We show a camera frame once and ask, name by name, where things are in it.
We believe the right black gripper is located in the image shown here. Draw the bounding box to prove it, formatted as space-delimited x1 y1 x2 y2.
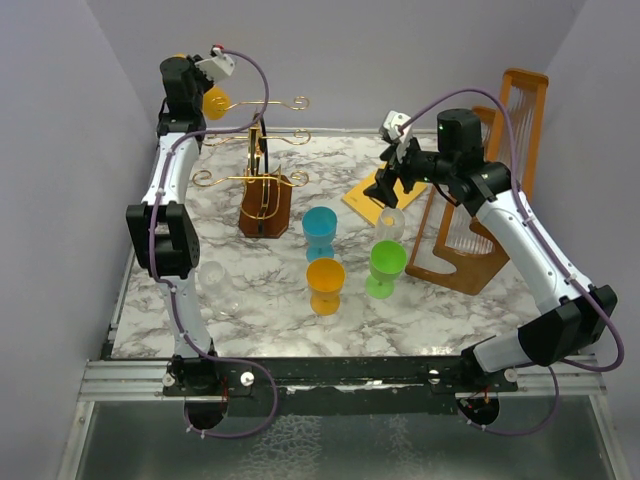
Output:
363 133 455 208

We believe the orange plastic goblet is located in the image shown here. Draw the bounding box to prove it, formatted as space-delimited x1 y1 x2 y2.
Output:
306 258 346 316
176 54 231 120

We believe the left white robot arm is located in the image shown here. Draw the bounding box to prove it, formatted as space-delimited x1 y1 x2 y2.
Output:
126 56 214 359

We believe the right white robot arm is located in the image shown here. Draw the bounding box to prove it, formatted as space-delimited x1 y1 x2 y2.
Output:
364 109 617 391

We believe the clear wine glass right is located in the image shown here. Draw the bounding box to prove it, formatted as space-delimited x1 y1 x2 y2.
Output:
374 207 405 243

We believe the clear wine glass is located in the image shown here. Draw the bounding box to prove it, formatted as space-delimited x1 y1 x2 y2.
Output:
198 261 241 316
374 207 405 243

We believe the clear wine glass left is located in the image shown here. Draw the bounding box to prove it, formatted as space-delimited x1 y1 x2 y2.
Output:
198 261 241 316

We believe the yellow booklet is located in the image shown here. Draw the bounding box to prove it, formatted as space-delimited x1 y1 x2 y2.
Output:
342 162 430 225

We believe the green plastic goblet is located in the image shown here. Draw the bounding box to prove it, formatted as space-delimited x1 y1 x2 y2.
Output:
365 240 408 299

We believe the blue plastic goblet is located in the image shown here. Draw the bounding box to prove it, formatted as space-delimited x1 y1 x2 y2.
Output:
302 206 337 263

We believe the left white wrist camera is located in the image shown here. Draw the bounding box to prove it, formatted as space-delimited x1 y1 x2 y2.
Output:
194 44 236 84

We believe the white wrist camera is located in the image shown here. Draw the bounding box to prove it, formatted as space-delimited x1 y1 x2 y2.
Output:
194 44 236 84
379 110 413 160

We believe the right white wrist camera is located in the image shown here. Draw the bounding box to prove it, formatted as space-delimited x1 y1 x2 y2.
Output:
379 110 413 160

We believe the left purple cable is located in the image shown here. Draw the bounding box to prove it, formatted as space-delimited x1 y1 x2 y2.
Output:
147 48 280 441

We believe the purple cable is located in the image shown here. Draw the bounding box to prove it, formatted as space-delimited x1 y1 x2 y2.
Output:
394 88 626 434
147 48 280 441

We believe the wooden string harp rack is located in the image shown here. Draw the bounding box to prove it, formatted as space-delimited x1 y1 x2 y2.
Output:
405 68 549 295

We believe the gold wire wine glass rack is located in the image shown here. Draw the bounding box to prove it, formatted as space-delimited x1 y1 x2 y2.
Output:
192 115 309 239

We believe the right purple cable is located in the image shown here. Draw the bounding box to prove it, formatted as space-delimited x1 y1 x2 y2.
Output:
394 88 626 434

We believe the aluminium frame rail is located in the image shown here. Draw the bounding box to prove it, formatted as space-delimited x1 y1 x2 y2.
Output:
78 360 607 402

